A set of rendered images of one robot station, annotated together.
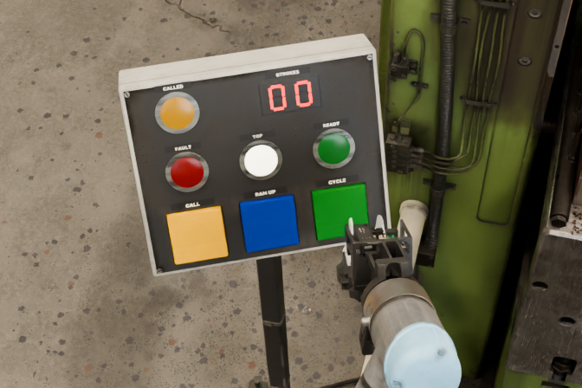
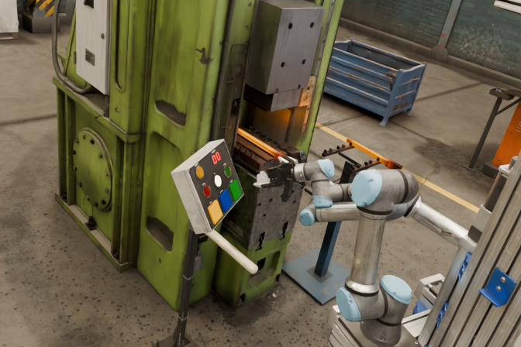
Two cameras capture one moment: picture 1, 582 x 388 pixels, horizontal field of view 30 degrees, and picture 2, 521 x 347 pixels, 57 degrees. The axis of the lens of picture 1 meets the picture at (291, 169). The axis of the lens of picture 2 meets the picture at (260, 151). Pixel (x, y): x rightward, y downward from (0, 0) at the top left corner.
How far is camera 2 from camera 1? 157 cm
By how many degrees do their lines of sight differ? 54
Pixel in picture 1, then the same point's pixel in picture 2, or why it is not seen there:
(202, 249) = (218, 215)
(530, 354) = (254, 238)
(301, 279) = (130, 309)
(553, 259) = (263, 191)
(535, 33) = (230, 133)
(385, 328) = (312, 166)
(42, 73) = not seen: outside the picture
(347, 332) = (162, 311)
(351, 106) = (225, 157)
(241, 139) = (212, 175)
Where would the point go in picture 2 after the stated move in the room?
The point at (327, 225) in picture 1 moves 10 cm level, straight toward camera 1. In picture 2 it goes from (235, 195) to (253, 204)
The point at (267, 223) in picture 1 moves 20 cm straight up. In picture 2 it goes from (225, 200) to (232, 159)
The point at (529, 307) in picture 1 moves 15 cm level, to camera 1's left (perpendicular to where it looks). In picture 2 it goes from (256, 216) to (241, 229)
